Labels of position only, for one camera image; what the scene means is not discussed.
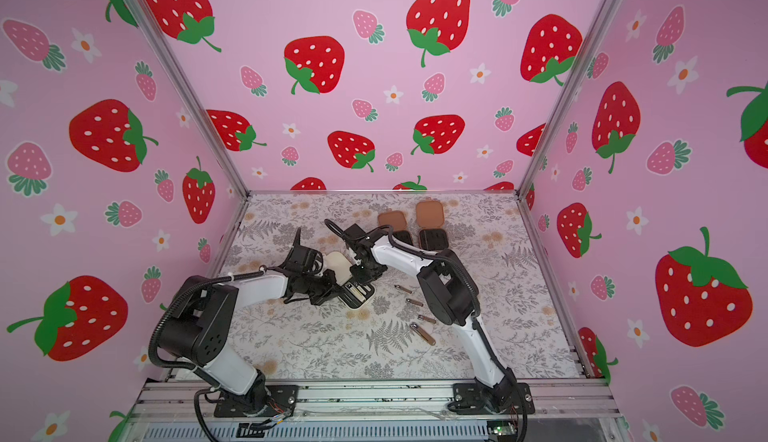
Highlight dark brown nail clipper case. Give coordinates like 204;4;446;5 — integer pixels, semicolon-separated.
415;199;449;251

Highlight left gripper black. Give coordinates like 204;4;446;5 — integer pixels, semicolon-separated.
302;269;347;304

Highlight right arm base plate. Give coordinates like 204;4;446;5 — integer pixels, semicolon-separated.
447;381;536;416

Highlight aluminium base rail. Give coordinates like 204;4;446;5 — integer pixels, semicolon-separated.
129;378;622;423

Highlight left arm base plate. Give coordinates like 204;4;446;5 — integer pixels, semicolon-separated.
214;384;299;418

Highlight cream nail clipper case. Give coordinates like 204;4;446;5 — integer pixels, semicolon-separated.
323;251;375;310

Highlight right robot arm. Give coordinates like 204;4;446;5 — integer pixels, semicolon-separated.
325;219;529;418

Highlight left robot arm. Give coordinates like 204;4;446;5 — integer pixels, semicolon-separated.
148;247;340;416

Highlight light brown nail clipper case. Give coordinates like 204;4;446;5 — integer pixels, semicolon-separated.
377;210;413;245

